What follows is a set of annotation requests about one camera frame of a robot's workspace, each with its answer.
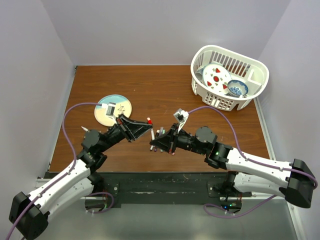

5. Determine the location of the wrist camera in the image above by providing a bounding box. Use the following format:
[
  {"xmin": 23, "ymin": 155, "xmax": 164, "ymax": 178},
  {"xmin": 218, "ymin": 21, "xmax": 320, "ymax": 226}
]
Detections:
[
  {"xmin": 173, "ymin": 108, "xmax": 189, "ymax": 132},
  {"xmin": 101, "ymin": 102, "xmax": 116, "ymax": 118}
]

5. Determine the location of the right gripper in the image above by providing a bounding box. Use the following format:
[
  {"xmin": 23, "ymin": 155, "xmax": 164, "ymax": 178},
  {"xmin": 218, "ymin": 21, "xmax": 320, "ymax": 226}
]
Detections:
[{"xmin": 150, "ymin": 123, "xmax": 207, "ymax": 156}]

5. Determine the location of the red-tipped white marker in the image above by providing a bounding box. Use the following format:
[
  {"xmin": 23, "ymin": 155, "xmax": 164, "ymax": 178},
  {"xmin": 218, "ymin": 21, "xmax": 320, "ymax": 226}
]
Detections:
[{"xmin": 150, "ymin": 128, "xmax": 155, "ymax": 141}]

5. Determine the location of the round pastel plate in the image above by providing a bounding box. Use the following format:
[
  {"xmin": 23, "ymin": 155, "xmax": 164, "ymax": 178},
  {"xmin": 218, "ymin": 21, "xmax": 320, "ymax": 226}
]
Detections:
[{"xmin": 94, "ymin": 94, "xmax": 132, "ymax": 127}]

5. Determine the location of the white plastic dish basket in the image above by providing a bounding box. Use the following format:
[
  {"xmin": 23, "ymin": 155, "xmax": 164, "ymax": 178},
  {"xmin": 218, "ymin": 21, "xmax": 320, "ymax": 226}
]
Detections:
[{"xmin": 190, "ymin": 45, "xmax": 270, "ymax": 112}]

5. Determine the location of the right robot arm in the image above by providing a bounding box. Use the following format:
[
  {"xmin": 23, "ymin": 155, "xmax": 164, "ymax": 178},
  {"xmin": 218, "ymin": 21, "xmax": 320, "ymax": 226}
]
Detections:
[{"xmin": 150, "ymin": 123, "xmax": 316, "ymax": 209}]

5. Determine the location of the white marker with green end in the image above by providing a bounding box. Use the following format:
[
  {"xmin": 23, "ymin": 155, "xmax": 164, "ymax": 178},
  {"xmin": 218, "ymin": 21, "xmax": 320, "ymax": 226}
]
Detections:
[{"xmin": 160, "ymin": 128, "xmax": 166, "ymax": 153}]

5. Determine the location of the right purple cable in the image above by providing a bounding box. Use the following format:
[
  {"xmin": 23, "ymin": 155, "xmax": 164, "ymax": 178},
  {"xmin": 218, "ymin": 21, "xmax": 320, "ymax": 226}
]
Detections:
[{"xmin": 187, "ymin": 106, "xmax": 319, "ymax": 220}]

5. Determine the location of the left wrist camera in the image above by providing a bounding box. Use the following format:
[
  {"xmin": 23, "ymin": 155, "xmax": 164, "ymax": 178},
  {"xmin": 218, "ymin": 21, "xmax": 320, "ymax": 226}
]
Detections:
[{"xmin": 101, "ymin": 102, "xmax": 116, "ymax": 118}]

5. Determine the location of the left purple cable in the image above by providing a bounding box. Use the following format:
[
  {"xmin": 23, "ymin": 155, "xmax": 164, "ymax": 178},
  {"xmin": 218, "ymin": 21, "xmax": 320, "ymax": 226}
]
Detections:
[{"xmin": 4, "ymin": 102, "xmax": 116, "ymax": 240}]

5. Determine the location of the purple cable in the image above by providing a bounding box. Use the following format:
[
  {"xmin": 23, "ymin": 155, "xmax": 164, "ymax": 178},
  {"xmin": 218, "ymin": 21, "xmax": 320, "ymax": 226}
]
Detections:
[
  {"xmin": 187, "ymin": 106, "xmax": 319, "ymax": 220},
  {"xmin": 4, "ymin": 102, "xmax": 116, "ymax": 240}
]

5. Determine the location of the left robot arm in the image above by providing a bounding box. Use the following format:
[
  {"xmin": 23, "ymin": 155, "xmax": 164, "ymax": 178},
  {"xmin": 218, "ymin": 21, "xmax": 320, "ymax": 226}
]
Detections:
[{"xmin": 8, "ymin": 114, "xmax": 153, "ymax": 240}]

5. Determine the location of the blue and white bowl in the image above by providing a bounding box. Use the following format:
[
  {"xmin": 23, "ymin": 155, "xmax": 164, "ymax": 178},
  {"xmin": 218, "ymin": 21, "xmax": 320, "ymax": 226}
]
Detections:
[{"xmin": 227, "ymin": 79, "xmax": 249, "ymax": 98}]

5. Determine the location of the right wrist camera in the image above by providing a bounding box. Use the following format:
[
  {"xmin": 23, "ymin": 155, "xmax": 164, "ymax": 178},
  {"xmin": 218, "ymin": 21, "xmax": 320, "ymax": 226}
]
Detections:
[{"xmin": 173, "ymin": 108, "xmax": 189, "ymax": 132}]

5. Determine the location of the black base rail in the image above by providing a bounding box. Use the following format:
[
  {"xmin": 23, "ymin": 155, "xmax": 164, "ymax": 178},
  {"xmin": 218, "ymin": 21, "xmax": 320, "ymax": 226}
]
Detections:
[{"xmin": 84, "ymin": 172, "xmax": 243, "ymax": 213}]

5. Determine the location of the strawberry pattern plate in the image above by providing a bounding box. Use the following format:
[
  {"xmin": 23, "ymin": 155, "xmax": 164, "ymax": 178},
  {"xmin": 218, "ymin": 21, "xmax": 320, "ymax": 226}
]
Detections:
[{"xmin": 202, "ymin": 63, "xmax": 232, "ymax": 95}]

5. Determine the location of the red pen cap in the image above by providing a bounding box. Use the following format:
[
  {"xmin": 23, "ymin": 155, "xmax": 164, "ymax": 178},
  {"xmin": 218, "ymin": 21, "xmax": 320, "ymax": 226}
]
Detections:
[{"xmin": 147, "ymin": 117, "xmax": 153, "ymax": 125}]

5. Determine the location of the purple pen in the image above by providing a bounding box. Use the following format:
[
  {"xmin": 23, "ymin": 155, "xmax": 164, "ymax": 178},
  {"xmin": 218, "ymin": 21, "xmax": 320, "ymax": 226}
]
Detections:
[{"xmin": 154, "ymin": 127, "xmax": 163, "ymax": 152}]

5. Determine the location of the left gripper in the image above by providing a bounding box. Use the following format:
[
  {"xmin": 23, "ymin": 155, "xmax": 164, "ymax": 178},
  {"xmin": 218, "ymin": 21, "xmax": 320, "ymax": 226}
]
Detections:
[{"xmin": 98, "ymin": 113, "xmax": 153, "ymax": 153}]

